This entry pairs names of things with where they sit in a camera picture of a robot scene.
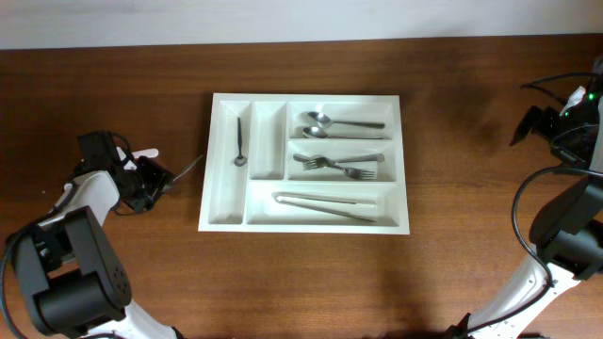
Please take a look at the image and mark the white cutlery tray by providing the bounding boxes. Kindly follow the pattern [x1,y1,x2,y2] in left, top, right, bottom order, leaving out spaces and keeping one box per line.
[199,93,410,234]

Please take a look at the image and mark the metal fork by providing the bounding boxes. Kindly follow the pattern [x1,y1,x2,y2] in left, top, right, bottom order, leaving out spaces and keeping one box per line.
[294,153,385,170]

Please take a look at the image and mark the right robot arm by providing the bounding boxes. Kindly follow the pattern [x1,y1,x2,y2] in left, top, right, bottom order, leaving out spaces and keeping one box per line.
[444,59,602,338]

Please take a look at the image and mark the small metal teaspoon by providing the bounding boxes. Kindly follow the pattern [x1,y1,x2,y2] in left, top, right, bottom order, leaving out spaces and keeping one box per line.
[234,117,247,167]
[162,154,204,193]

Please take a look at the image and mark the large metal spoon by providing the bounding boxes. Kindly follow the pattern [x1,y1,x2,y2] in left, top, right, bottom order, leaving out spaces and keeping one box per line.
[304,111,385,129]
[301,127,383,140]

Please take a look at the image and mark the metal tongs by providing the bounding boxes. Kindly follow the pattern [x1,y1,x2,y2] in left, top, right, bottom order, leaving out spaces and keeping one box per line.
[272,191,378,222]

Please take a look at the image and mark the white handled fork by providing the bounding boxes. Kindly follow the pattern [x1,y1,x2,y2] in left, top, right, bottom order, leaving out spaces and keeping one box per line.
[292,153,378,181]

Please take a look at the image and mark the pink plastic knife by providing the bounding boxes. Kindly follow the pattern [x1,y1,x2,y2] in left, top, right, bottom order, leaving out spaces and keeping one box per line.
[116,147,159,170]

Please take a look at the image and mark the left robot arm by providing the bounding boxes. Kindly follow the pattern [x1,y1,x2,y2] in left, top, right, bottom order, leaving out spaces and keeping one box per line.
[1,131,182,339]

